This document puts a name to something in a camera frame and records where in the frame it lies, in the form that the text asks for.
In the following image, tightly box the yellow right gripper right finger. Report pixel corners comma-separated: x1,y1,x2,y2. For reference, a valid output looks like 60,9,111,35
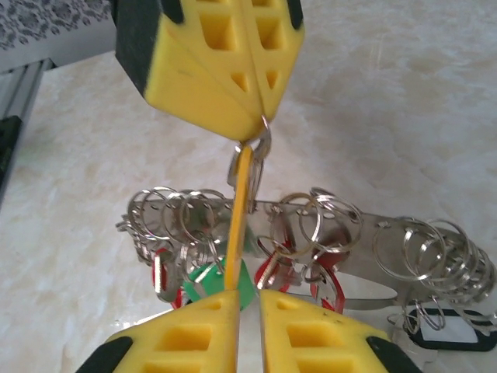
259,289,424,373

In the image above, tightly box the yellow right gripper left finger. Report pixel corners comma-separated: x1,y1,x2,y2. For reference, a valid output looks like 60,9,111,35
75,289,240,373

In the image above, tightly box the green key tag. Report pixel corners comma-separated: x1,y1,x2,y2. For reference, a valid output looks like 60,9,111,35
182,256,257,312

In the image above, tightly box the metal key plate with rings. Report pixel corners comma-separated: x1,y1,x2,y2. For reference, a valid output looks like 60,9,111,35
116,186,497,312

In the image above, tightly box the yellow key tag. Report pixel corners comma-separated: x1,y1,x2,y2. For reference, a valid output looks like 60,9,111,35
224,146,255,292

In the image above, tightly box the black key tag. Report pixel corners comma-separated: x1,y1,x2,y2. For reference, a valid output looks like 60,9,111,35
401,305,497,353

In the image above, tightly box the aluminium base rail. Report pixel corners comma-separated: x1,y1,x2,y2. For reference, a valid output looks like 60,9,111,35
0,58,54,203

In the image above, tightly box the black mount plate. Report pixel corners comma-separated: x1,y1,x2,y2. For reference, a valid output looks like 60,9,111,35
0,115,23,187

